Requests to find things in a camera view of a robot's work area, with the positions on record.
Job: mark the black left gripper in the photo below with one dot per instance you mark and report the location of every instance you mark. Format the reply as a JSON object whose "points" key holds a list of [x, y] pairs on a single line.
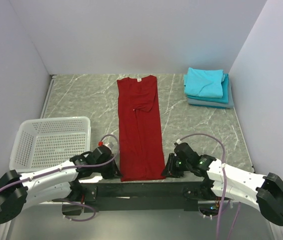
{"points": [[114, 171]]}

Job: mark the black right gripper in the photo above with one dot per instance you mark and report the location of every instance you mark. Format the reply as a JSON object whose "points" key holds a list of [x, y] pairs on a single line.
{"points": [[169, 170]]}

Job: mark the red t-shirt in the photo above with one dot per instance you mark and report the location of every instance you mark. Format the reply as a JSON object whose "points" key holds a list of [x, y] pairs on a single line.
{"points": [[139, 125]]}

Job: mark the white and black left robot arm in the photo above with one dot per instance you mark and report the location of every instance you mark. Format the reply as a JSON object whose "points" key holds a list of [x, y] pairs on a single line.
{"points": [[19, 191]]}

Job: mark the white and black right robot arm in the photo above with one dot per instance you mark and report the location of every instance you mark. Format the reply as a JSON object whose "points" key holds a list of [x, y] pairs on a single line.
{"points": [[262, 192]]}

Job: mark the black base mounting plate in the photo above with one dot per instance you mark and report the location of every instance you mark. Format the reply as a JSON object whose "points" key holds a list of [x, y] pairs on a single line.
{"points": [[131, 196]]}

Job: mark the grey folded t-shirt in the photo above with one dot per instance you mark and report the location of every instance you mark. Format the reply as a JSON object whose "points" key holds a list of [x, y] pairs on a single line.
{"points": [[218, 105]]}

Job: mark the white plastic laundry basket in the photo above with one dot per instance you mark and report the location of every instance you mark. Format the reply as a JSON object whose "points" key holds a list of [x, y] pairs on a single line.
{"points": [[47, 142]]}

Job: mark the teal folded t-shirt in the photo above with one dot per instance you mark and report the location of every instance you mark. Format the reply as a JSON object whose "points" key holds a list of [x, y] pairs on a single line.
{"points": [[224, 99]]}

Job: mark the light blue folded t-shirt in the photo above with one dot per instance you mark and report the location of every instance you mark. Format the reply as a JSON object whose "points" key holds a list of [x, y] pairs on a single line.
{"points": [[204, 83]]}

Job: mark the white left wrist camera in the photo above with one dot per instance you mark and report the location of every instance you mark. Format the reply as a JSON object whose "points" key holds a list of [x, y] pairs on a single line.
{"points": [[109, 145]]}

